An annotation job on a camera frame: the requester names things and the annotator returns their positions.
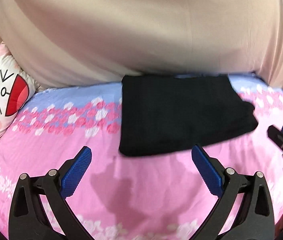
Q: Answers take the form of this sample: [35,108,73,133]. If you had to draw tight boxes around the black fleece-lined pants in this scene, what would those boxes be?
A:
[119,75,258,157]

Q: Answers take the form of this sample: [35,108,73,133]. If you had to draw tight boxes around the pink floral bed sheet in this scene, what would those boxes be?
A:
[0,77,283,239]

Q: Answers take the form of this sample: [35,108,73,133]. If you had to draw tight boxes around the white cartoon face pillow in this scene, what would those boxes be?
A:
[0,43,39,137]

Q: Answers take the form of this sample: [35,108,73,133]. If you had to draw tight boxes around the beige curtain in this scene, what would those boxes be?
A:
[0,0,283,88]

